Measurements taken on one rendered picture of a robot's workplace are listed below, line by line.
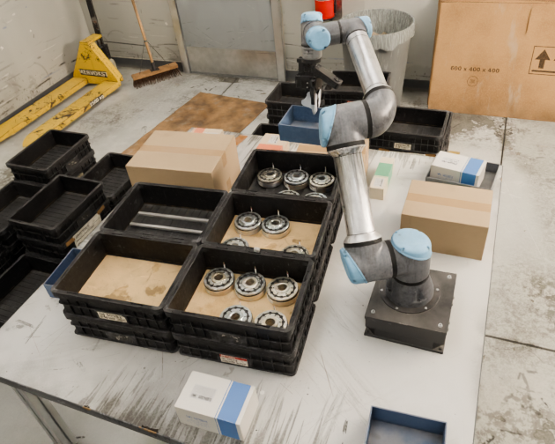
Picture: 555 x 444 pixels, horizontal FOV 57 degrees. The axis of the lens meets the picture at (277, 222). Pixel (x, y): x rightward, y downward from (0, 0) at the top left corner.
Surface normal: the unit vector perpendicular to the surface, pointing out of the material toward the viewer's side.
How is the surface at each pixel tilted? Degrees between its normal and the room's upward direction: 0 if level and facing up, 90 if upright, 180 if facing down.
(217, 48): 90
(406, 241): 5
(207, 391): 0
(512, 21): 82
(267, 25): 90
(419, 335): 90
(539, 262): 0
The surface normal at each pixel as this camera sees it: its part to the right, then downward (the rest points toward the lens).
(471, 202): -0.09, -0.76
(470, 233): -0.36, 0.63
